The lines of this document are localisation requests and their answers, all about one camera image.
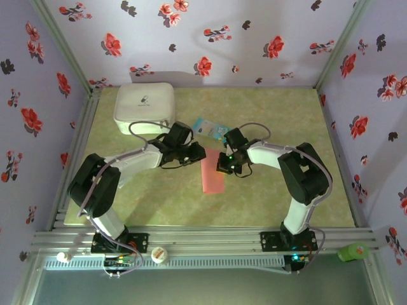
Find wide aluminium frame rail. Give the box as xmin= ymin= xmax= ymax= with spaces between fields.
xmin=31 ymin=226 xmax=381 ymax=254

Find lilac right arm cable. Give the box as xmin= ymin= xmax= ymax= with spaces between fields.
xmin=238 ymin=122 xmax=334 ymax=275

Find aluminium frame side rail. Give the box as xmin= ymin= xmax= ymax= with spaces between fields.
xmin=46 ymin=88 xmax=103 ymax=231
xmin=317 ymin=88 xmax=373 ymax=229

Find aluminium frame post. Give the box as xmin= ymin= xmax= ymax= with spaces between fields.
xmin=312 ymin=0 xmax=373 ymax=92
xmin=29 ymin=0 xmax=95 ymax=95

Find green plastic bottle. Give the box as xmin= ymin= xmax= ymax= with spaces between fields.
xmin=336 ymin=242 xmax=371 ymax=263

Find grey slotted cable duct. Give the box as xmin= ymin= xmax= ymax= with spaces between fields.
xmin=43 ymin=256 xmax=286 ymax=271

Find white jar red label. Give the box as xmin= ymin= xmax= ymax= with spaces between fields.
xmin=150 ymin=247 xmax=169 ymax=264

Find lilac left arm cable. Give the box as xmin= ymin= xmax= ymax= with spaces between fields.
xmin=76 ymin=121 xmax=174 ymax=279

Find pink paper sheet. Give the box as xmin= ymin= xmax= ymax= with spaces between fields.
xmin=200 ymin=147 xmax=226 ymax=194

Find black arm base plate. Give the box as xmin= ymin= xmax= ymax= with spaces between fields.
xmin=259 ymin=231 xmax=319 ymax=252
xmin=90 ymin=233 xmax=149 ymax=254

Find lilac arm cable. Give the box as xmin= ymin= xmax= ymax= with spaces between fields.
xmin=76 ymin=121 xmax=174 ymax=279
xmin=238 ymin=122 xmax=334 ymax=275

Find white fabric zip case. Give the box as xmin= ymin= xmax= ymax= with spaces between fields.
xmin=113 ymin=82 xmax=176 ymax=136

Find blue wet wipes packet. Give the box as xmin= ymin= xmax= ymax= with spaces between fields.
xmin=193 ymin=118 xmax=232 ymax=142

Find small circuit board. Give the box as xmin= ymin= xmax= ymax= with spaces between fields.
xmin=284 ymin=253 xmax=311 ymax=275
xmin=104 ymin=257 xmax=135 ymax=267

